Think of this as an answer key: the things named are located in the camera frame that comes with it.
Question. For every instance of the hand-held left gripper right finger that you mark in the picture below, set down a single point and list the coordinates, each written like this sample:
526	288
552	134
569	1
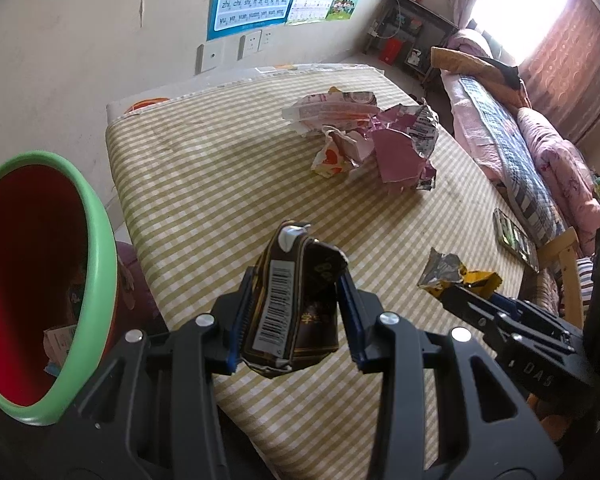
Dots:
350	325

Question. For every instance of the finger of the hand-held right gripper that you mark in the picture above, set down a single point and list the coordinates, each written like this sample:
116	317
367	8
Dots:
472	307
507	302

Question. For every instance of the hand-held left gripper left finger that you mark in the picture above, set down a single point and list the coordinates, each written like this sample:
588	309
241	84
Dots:
240	325

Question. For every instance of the yellow snack wrapper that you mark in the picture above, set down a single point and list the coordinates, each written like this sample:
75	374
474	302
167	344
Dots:
450	272

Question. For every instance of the dark brown drink carton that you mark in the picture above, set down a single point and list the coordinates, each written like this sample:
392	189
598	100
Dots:
300	305

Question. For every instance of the red bin with green rim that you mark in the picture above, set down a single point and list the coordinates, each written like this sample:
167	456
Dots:
40	260

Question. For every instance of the wooden chair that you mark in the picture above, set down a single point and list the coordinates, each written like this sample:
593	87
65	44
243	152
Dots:
565	270

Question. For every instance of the pink floral quilt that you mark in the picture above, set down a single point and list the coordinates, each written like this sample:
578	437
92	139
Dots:
560	170

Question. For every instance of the yellow checkered tablecloth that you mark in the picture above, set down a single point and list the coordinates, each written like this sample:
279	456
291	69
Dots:
205	185

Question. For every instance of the heart print crumpled wrapper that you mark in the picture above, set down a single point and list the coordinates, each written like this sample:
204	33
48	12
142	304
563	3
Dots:
337	155

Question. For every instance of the torn pink wrapper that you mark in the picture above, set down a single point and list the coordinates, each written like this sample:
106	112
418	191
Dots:
405	150

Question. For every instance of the patchwork blanket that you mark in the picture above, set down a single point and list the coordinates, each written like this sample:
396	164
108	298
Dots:
500	125

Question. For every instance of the white paper scrap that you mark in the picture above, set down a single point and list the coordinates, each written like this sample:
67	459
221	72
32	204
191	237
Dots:
60	347

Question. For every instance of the white and pink crumpled wrapper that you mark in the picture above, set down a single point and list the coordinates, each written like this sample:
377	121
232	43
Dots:
330	110

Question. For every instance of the black cloth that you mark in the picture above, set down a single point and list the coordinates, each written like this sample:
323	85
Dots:
505	72

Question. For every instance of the orange lid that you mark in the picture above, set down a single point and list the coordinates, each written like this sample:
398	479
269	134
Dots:
147	104

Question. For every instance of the pink patterned curtain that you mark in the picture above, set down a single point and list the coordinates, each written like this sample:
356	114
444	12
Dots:
575	70

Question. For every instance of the tan pillow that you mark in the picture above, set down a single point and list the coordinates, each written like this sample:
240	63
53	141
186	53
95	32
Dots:
460	62

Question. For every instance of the red bag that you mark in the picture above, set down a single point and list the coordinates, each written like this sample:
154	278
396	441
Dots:
391	51

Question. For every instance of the metal shelf rack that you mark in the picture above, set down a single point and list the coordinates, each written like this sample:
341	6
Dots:
410	25

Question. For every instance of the white wall switch plate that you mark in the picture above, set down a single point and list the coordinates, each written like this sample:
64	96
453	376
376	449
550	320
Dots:
209	57

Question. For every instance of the white wall socket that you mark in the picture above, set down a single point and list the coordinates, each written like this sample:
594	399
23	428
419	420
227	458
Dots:
267	40
249	46

